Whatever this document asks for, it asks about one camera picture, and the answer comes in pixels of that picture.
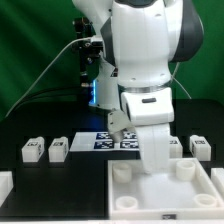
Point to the white obstacle block right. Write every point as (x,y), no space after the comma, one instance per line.
(217,177)

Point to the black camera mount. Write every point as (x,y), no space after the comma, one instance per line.
(88,53)

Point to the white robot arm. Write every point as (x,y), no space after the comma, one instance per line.
(139,39)

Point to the white obstacle block left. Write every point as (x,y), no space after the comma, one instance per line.
(6,185)

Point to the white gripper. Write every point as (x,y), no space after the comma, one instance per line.
(154,146)

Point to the white marker sheet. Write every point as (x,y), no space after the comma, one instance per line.
(101,141)

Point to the white square tabletop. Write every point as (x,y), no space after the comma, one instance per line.
(183,191)

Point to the white obstacle block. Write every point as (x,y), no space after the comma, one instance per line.
(6,185)
(217,177)

